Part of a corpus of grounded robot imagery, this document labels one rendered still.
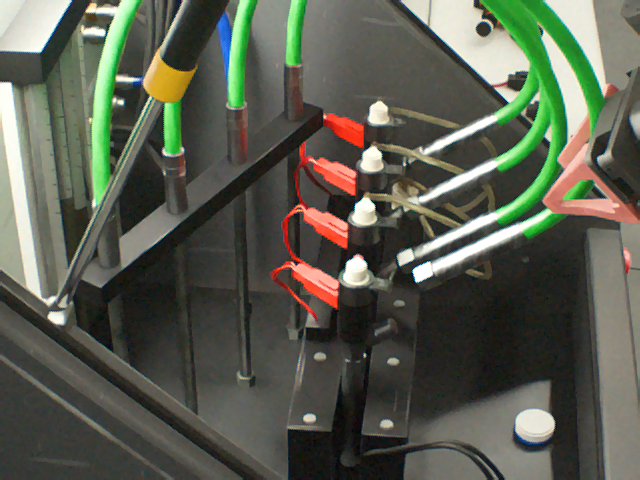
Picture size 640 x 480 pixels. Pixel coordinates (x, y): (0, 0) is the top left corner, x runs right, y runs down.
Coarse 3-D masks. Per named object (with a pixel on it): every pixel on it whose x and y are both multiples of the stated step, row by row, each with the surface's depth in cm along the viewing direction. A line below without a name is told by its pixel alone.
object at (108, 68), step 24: (528, 0) 87; (120, 24) 92; (552, 24) 88; (120, 48) 93; (576, 48) 89; (576, 72) 90; (96, 96) 96; (600, 96) 91; (96, 120) 97; (96, 144) 98; (96, 168) 99; (96, 192) 101; (576, 192) 96; (552, 216) 97
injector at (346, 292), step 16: (368, 272) 104; (352, 288) 103; (368, 288) 103; (352, 304) 104; (368, 304) 104; (352, 320) 105; (368, 320) 105; (352, 336) 106; (368, 336) 106; (384, 336) 106; (352, 352) 107; (352, 368) 108; (352, 384) 109; (352, 400) 111; (352, 416) 112; (352, 432) 113; (352, 448) 114; (352, 464) 115
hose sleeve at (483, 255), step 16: (512, 224) 99; (480, 240) 100; (496, 240) 99; (512, 240) 99; (528, 240) 99; (448, 256) 101; (464, 256) 101; (480, 256) 100; (496, 256) 100; (448, 272) 101; (464, 272) 102
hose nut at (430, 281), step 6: (426, 264) 102; (432, 264) 102; (414, 270) 103; (420, 270) 102; (426, 270) 102; (420, 276) 102; (426, 276) 102; (432, 276) 102; (420, 282) 102; (426, 282) 102; (432, 282) 102; (438, 282) 102; (426, 288) 102
